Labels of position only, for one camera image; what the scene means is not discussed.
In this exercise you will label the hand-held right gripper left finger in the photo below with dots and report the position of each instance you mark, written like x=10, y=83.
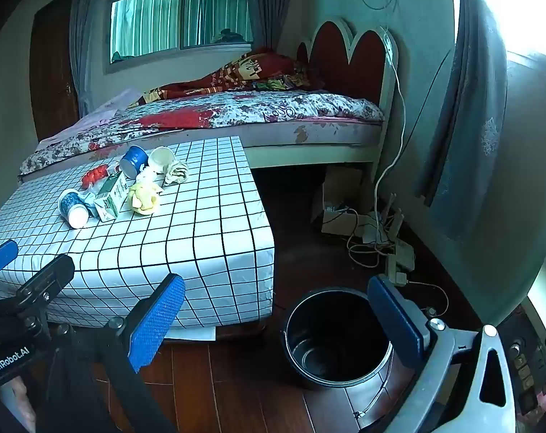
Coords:
x=158, y=320

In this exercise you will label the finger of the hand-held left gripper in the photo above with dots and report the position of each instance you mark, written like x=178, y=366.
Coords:
x=0, y=257
x=47, y=279

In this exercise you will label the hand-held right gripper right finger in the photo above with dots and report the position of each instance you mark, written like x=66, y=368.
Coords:
x=397, y=324

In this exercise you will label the black metal bucket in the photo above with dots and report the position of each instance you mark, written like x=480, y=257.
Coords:
x=331, y=338

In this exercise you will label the blue paper cup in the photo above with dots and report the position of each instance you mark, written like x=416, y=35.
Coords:
x=133, y=160
x=74, y=209

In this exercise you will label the green drink carton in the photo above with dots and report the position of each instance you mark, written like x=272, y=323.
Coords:
x=112, y=196

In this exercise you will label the red plastic bag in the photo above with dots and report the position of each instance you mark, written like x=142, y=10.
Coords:
x=95, y=176

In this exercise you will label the yellow paper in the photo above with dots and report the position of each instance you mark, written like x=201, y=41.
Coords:
x=144, y=197

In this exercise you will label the white tissue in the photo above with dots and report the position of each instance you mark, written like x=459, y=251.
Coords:
x=146, y=175

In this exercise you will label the grey paper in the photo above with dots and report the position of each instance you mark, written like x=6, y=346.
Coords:
x=176, y=172

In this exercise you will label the paper cup with white inside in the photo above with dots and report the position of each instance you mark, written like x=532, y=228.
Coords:
x=161, y=158

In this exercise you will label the person's left hand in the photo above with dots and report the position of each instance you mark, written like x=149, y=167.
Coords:
x=20, y=397

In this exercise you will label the white power strip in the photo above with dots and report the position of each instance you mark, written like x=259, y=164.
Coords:
x=395, y=273

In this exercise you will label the white adapter box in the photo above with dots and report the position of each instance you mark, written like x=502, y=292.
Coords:
x=404, y=250

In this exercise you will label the white checkered tablecloth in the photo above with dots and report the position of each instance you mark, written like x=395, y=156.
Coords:
x=174, y=239

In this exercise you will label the white router with antennas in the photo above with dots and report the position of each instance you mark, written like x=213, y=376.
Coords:
x=392, y=221

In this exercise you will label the open cardboard box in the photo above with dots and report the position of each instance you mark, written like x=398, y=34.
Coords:
x=340, y=198

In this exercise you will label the white side table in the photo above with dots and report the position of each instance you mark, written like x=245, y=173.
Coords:
x=545, y=279

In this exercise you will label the pink cloth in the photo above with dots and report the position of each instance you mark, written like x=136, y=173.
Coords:
x=101, y=112

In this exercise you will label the brown wooden door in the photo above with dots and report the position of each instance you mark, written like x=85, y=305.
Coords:
x=52, y=67

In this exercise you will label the grey mattress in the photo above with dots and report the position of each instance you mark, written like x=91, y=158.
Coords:
x=327, y=131

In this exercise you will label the blue patterned curtain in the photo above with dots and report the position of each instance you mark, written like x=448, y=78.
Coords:
x=471, y=121

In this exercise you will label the dark cloth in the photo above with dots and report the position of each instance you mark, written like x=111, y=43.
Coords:
x=117, y=56
x=230, y=35

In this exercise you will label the grey curtain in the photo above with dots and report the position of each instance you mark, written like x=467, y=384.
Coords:
x=86, y=40
x=264, y=4

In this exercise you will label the floral bed sheet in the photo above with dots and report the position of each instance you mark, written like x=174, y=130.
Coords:
x=255, y=108

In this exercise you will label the red printed blanket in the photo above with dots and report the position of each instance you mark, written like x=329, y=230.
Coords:
x=237, y=72

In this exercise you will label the red scalloped headboard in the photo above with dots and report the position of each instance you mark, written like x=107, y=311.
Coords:
x=349, y=63

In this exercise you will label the colourful pillow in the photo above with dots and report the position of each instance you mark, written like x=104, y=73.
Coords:
x=282, y=82

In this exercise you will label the sliding glass window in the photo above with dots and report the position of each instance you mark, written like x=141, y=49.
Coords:
x=178, y=13

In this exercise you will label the bright window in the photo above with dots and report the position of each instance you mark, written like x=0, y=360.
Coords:
x=530, y=4

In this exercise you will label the white bed frame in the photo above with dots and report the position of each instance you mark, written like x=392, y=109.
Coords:
x=309, y=153

